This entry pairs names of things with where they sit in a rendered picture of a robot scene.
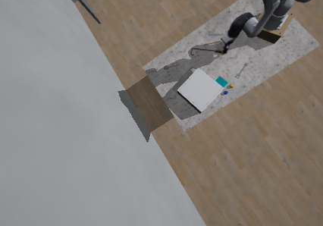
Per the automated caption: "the teal square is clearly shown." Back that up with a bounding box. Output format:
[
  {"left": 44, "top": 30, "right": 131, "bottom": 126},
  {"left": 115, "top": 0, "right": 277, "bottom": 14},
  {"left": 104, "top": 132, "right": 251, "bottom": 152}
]
[{"left": 216, "top": 77, "right": 228, "bottom": 87}]

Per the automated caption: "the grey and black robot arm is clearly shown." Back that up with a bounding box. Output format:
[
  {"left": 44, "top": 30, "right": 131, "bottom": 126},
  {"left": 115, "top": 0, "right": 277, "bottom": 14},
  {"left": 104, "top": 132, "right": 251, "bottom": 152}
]
[{"left": 221, "top": 0, "right": 294, "bottom": 44}]

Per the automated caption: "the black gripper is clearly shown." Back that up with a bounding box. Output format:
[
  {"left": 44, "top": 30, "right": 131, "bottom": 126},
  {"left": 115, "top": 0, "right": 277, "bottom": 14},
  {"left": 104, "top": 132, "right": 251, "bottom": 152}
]
[{"left": 221, "top": 41, "right": 234, "bottom": 55}]

